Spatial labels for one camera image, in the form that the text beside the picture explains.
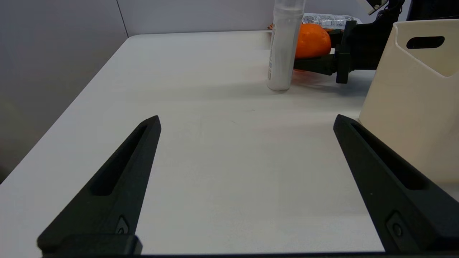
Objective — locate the orange snack packet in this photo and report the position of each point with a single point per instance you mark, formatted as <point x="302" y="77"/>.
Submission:
<point x="328" y="20"/>

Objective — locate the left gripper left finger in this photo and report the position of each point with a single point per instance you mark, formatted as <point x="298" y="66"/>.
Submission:
<point x="107" y="193"/>

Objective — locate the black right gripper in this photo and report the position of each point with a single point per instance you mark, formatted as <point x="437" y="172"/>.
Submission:
<point x="364" y="46"/>

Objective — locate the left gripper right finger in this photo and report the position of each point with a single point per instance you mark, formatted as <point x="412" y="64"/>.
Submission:
<point x="398" y="193"/>

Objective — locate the orange fruit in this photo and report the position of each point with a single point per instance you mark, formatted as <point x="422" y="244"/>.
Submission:
<point x="312" y="41"/>

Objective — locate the white bottle with clear cap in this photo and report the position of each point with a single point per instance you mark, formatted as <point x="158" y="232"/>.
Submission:
<point x="283" y="50"/>

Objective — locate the cream plastic basket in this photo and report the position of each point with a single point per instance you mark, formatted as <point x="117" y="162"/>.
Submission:
<point x="412" y="107"/>

